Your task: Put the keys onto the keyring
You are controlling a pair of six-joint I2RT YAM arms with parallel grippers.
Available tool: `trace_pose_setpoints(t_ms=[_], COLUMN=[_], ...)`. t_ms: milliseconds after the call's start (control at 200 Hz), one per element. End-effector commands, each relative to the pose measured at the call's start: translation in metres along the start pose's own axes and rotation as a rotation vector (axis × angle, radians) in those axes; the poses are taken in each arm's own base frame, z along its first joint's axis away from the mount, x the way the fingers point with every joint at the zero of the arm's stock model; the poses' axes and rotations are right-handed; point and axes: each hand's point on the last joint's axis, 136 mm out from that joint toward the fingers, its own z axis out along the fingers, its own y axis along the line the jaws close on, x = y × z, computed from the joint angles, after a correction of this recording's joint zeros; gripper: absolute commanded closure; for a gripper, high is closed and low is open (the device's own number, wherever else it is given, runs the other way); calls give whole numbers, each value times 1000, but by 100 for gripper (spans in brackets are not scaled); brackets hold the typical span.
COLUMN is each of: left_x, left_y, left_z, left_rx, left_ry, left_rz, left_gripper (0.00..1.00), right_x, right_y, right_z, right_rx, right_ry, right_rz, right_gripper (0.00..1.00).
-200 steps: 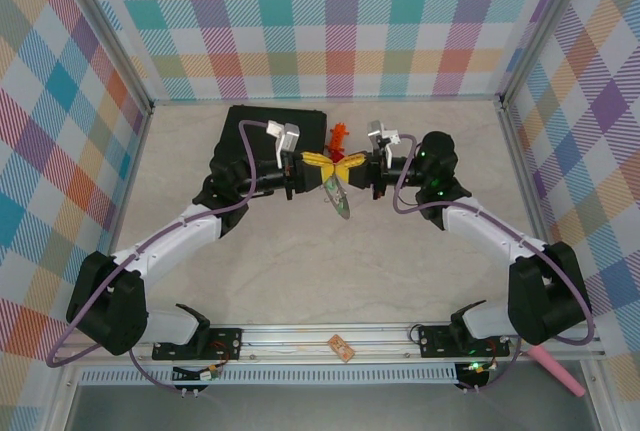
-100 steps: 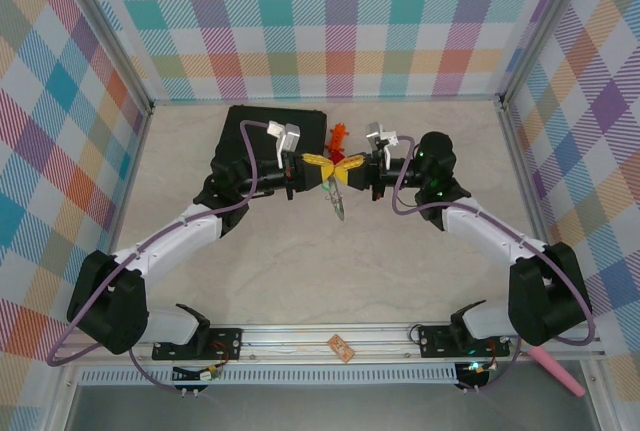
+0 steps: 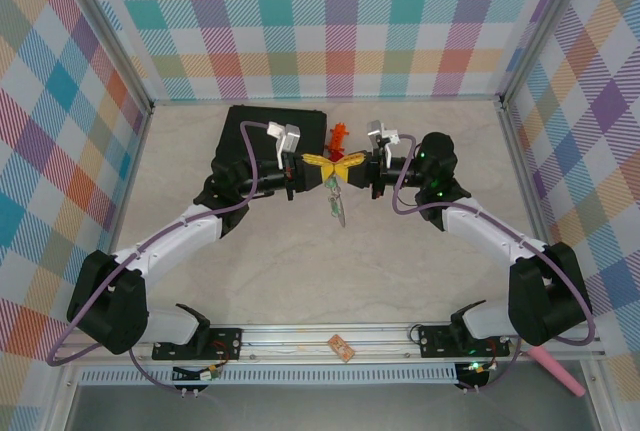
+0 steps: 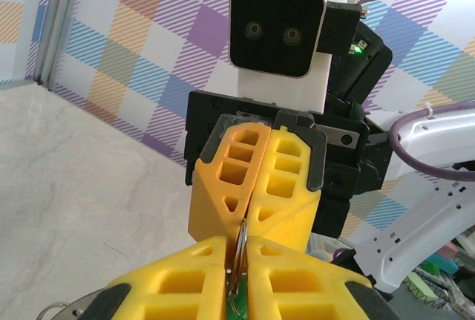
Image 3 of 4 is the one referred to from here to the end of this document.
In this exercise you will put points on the orange plastic toy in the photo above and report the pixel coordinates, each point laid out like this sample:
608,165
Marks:
340,135

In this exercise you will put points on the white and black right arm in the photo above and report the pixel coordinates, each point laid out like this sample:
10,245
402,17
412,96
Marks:
490,236

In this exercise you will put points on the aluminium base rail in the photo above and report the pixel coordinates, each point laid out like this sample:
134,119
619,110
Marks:
300,338

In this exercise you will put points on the small electronics module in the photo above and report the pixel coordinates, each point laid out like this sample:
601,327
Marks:
472,373
207,374

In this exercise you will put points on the grey metal base panel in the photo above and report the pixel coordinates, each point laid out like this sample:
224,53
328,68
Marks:
325,408

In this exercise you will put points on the aluminium frame bar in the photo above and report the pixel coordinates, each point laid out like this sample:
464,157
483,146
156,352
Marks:
524,176
131,166

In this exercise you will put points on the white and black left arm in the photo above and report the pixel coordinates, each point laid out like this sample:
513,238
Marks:
165,241

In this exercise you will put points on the pink marker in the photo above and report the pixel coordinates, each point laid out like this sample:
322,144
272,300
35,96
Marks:
557,371

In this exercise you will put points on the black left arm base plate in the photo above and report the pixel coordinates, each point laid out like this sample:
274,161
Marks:
225,341

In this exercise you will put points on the aluminium frame post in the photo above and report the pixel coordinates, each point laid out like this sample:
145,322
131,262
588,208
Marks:
114,31
541,26

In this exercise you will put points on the black hard case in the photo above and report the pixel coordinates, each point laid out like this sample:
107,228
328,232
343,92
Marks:
227,141

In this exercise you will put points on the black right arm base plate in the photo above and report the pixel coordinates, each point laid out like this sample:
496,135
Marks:
430,338

